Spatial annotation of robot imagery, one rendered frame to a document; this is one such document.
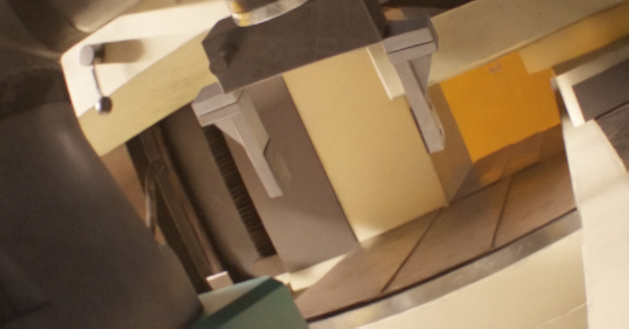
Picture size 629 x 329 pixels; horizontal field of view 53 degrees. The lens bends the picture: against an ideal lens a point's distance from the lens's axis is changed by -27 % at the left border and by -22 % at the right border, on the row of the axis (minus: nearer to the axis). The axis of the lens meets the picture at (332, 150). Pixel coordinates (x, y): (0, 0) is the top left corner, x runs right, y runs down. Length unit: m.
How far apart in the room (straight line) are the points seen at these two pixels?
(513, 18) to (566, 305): 0.47
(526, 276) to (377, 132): 0.73
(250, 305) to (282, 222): 1.54
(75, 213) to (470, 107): 3.25
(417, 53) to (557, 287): 0.59
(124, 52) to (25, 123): 0.95
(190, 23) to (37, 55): 0.87
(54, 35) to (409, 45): 0.39
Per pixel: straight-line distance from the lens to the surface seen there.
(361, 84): 1.71
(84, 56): 1.18
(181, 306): 0.24
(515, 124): 3.43
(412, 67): 0.60
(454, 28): 0.85
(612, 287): 0.39
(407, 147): 1.70
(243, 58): 0.60
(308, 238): 1.78
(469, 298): 1.10
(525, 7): 0.84
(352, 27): 0.57
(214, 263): 1.95
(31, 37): 0.24
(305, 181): 1.76
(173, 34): 1.13
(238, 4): 0.57
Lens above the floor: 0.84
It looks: 1 degrees down
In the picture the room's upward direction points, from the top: 24 degrees counter-clockwise
